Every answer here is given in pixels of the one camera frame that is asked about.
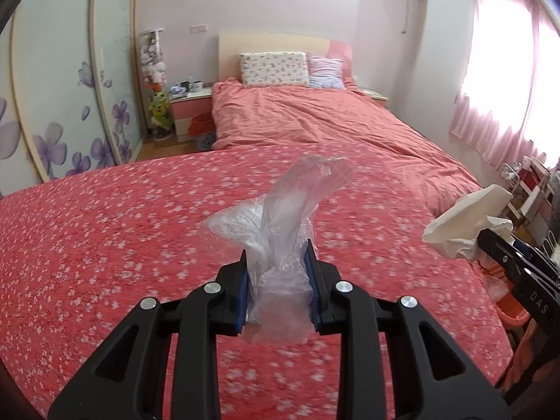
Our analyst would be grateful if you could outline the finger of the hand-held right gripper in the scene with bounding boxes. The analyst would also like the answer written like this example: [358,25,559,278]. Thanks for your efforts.
[478,227,560,322]
[510,234,560,289]

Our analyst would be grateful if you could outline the white plastic bag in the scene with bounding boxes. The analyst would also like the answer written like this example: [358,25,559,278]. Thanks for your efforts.
[485,271,509,303]

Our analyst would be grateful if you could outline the red white shelf unit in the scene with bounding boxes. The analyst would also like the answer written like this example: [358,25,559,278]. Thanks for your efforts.
[520,155,554,228]

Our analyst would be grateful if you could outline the hanging stuffed toy column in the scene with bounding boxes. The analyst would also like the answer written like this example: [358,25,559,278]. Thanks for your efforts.
[139,30,172,141]

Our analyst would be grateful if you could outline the air conditioner cable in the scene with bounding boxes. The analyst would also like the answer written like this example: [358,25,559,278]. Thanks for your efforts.
[401,0,427,36]

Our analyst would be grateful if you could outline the cream and pink headboard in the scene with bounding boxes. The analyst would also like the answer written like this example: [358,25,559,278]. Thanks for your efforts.
[217,31,354,84]

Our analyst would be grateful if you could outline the small red wastebasket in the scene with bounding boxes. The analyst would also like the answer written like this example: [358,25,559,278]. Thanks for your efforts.
[189,113,216,149]

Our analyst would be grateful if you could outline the pink striped pillow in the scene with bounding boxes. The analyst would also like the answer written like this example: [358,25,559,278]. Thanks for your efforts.
[306,54,346,90]

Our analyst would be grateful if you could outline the beige tissue paper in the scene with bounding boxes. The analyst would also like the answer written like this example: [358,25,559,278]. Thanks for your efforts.
[422,184,513,261]

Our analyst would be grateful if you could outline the clear plastic bag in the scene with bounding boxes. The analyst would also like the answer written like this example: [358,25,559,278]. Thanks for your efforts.
[199,155,355,345]

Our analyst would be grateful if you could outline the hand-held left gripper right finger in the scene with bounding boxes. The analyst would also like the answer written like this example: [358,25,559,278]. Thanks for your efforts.
[305,240,510,420]

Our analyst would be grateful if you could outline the pink curtain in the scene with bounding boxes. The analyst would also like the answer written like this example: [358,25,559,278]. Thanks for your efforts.
[450,0,560,171]

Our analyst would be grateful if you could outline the white wire rack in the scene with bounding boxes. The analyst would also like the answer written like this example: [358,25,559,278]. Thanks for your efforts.
[501,162,530,197]

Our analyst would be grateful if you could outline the pink white nightstand with mug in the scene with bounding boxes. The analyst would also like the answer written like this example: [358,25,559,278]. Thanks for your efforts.
[170,87,215,143]

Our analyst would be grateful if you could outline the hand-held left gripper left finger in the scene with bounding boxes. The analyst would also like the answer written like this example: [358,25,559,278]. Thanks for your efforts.
[47,249,249,420]

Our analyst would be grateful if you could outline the red plastic laundry basket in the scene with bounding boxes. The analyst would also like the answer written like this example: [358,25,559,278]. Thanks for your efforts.
[481,262,543,386]

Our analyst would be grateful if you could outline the white floral pillow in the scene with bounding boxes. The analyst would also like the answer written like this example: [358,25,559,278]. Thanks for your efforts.
[239,51,310,88]

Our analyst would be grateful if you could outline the pink bed with duvet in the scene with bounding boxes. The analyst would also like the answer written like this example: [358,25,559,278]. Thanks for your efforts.
[211,76,482,224]

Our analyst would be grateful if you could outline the floral glass sliding wardrobe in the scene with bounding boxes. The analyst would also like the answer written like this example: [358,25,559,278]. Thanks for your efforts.
[0,0,145,197]

